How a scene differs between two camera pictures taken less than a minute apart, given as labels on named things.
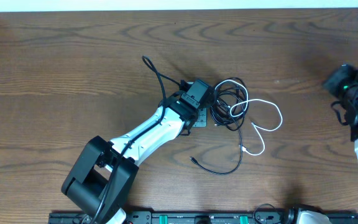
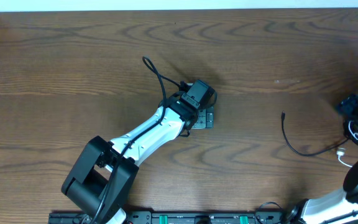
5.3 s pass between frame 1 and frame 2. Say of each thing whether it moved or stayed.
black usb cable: moved
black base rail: stayed
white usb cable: moved
